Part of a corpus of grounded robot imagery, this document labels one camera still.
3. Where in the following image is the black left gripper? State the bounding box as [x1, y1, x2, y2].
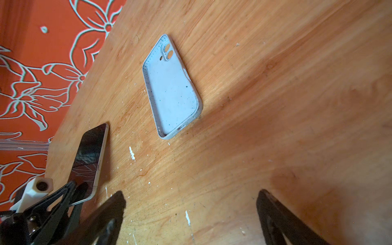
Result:
[1, 181, 88, 245]

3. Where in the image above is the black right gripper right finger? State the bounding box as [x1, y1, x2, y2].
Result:
[256, 189, 328, 245]

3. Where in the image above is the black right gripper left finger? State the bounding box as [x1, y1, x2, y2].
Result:
[58, 191, 126, 245]

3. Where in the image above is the phone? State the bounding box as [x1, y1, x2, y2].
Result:
[68, 123, 109, 205]

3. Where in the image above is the white phone case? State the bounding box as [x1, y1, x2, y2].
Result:
[142, 34, 203, 140]

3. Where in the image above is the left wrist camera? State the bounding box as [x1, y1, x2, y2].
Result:
[10, 177, 54, 213]

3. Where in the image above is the aluminium frame post left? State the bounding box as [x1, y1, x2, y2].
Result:
[1, 139, 50, 151]

